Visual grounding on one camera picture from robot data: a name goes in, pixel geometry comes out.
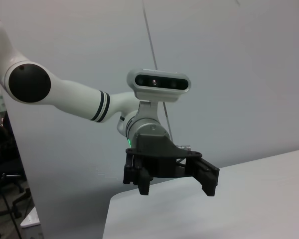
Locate black office chair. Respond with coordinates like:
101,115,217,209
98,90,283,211
0,171,33,220

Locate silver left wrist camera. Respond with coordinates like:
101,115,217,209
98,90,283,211
126,67,192,120

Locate left gripper cable connector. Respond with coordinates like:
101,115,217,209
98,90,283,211
176,142,193,168

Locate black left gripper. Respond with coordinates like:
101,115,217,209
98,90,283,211
123,133,220,198

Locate seated person dark clothes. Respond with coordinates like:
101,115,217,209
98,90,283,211
0,111,19,175

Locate white background desk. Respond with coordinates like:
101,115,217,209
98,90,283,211
19,206,42,229

